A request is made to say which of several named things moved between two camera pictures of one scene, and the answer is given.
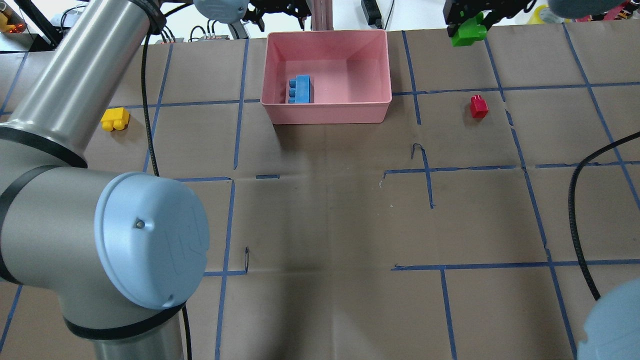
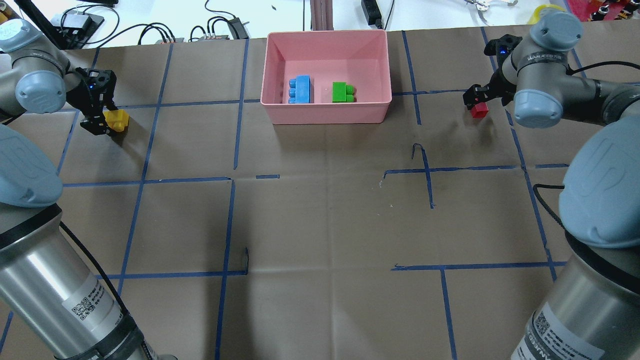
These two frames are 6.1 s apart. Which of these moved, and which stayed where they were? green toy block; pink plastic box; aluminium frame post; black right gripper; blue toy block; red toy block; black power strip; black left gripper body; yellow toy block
Moved: black left gripper body; black right gripper; green toy block
Stayed: pink plastic box; aluminium frame post; yellow toy block; black power strip; blue toy block; red toy block
